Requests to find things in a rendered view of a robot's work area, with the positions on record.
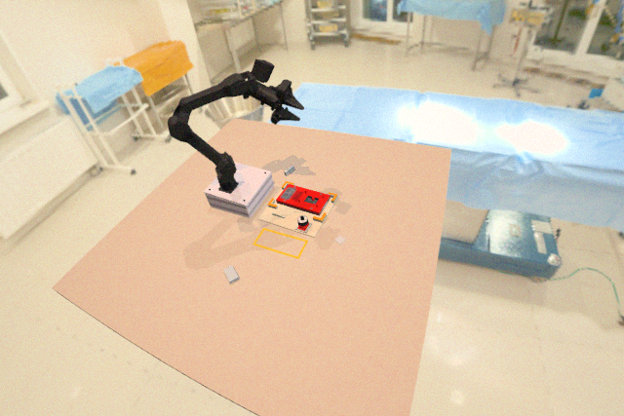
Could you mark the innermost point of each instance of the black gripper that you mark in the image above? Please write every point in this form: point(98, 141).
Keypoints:
point(284, 95)

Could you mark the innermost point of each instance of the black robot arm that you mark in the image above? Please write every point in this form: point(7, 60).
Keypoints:
point(233, 85)

